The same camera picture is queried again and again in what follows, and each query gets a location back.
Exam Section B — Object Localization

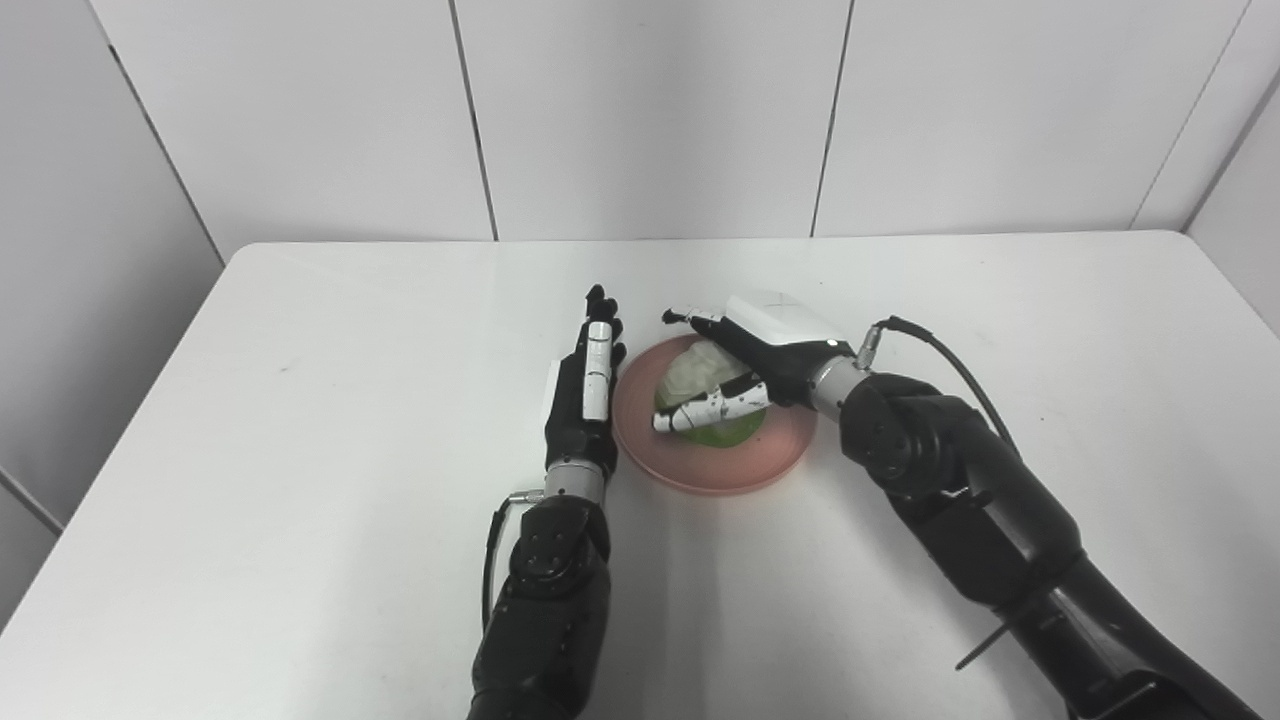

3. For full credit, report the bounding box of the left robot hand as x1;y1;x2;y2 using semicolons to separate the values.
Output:
541;285;628;478

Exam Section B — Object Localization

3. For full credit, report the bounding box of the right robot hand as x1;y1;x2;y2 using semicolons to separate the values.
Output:
652;290;863;435

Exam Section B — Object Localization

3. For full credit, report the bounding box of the green white toy cabbage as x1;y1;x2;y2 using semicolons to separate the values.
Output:
654;340;770;450

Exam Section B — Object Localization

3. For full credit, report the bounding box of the pink round plate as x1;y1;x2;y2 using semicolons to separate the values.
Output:
611;335;819;498

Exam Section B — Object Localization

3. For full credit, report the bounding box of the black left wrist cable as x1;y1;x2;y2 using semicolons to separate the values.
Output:
481;489;546;633

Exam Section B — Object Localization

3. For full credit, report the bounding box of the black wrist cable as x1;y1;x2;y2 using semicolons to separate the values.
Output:
853;315;1021;459
481;489;546;633

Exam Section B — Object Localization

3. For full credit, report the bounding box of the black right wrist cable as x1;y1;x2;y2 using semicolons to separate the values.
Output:
853;315;1021;459

